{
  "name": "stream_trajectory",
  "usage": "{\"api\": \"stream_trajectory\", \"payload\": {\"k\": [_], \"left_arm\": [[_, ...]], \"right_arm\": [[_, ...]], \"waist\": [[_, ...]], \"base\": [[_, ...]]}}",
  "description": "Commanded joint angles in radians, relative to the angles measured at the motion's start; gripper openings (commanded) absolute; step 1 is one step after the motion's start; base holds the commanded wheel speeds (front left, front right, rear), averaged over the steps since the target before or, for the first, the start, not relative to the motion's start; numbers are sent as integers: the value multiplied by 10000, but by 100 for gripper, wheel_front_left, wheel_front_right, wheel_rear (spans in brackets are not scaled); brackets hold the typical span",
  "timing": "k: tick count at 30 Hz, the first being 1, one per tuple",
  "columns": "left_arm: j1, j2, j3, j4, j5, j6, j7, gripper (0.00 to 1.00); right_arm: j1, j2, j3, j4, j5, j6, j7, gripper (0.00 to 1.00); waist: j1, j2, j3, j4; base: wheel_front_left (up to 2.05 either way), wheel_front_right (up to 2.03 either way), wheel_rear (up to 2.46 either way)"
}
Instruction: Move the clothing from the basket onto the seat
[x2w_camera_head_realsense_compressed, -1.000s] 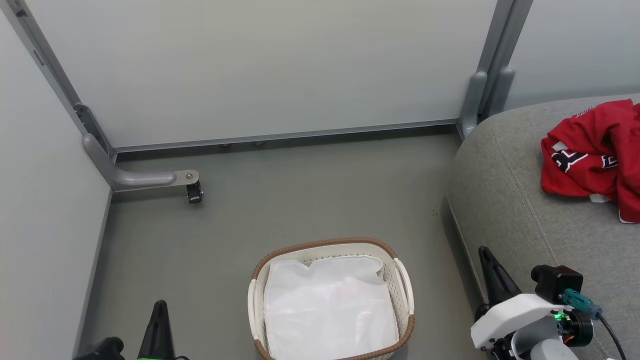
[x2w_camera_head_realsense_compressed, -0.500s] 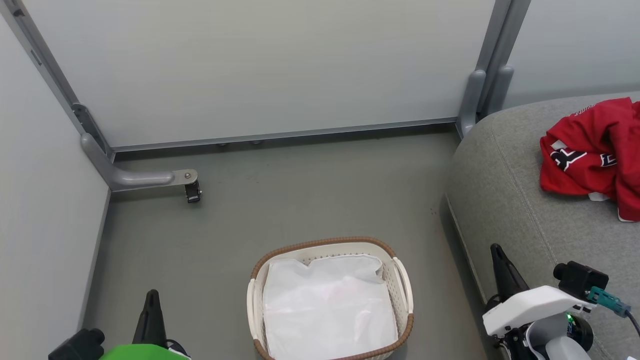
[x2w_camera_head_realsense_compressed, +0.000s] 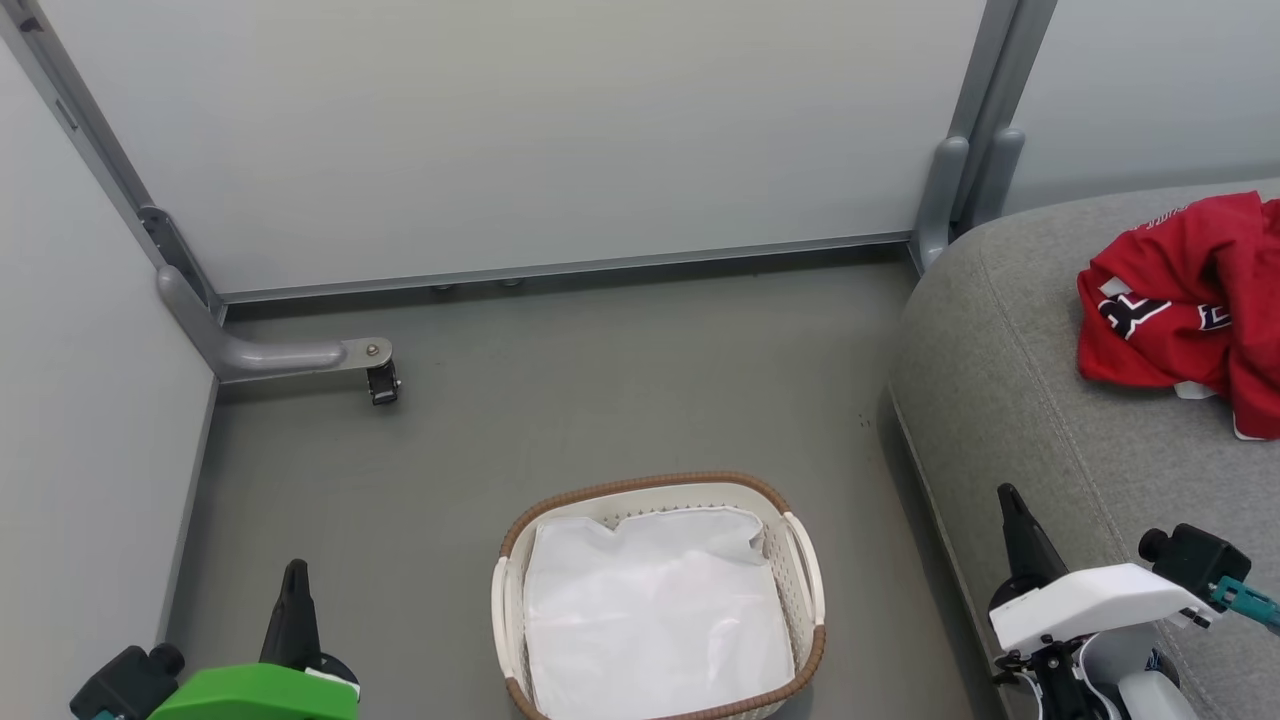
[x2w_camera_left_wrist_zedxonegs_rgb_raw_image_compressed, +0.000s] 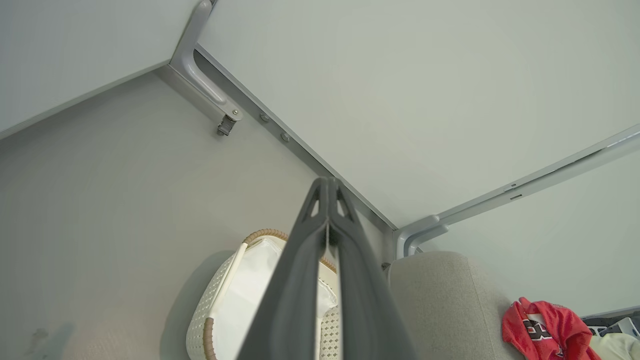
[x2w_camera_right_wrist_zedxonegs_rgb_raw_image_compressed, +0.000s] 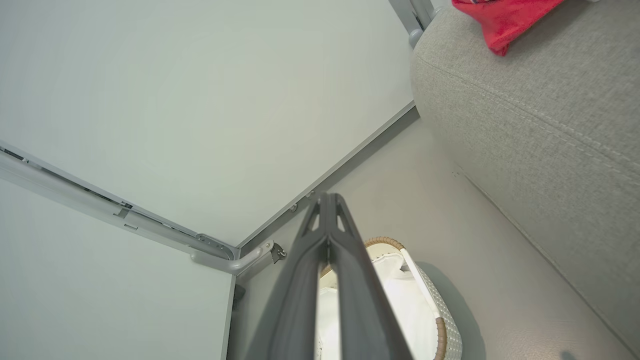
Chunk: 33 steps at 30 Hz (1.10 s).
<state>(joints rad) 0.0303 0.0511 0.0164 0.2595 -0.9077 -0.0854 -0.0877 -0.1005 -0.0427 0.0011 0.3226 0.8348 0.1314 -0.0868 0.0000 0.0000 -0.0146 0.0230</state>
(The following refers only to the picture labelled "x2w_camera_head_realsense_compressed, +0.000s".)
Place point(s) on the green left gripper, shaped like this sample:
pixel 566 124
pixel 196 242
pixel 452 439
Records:
pixel 260 695

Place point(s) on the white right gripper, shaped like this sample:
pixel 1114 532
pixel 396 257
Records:
pixel 1090 600

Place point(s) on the red sports jersey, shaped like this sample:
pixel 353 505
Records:
pixel 1190 290

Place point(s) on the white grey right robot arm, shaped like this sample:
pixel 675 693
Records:
pixel 1120 680

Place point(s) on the white basket liner cloth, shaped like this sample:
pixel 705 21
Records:
pixel 655 620

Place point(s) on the white laundry basket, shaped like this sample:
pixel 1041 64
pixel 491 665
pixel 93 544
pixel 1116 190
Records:
pixel 655 483

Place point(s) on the grey fabric sofa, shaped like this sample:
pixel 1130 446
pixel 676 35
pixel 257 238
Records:
pixel 1010 400

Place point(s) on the black caster wheel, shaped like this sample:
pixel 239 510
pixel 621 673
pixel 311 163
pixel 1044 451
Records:
pixel 383 383

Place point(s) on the grey partition support leg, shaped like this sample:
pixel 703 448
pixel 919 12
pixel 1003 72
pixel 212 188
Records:
pixel 270 357

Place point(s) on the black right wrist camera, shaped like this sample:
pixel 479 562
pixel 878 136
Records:
pixel 1195 560

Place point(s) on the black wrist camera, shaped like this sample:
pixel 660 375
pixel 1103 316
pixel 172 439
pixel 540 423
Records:
pixel 125 685
pixel 1195 560

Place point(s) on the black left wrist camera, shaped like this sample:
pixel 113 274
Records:
pixel 125 685

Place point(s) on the grey double frame post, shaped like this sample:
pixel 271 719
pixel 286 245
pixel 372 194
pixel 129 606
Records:
pixel 985 120

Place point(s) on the grey partition bottom rail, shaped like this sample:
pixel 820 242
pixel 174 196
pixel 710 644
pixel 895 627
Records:
pixel 560 268

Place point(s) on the grey corner frame post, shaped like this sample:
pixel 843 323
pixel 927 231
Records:
pixel 110 160

